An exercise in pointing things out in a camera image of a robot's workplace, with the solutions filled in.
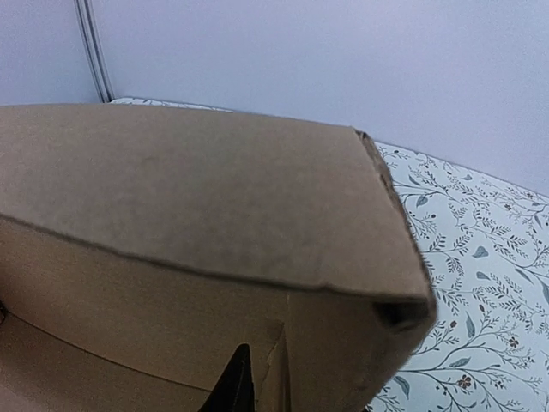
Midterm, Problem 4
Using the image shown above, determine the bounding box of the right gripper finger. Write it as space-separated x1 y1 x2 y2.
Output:
198 343 255 412

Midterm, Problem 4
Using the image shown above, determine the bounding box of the brown cardboard box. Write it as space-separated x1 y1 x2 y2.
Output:
1 105 437 411

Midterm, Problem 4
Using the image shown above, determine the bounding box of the floral patterned table mat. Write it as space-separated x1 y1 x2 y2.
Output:
106 96 549 412

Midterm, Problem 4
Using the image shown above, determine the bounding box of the left aluminium frame post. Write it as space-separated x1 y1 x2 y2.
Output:
73 0 116 103

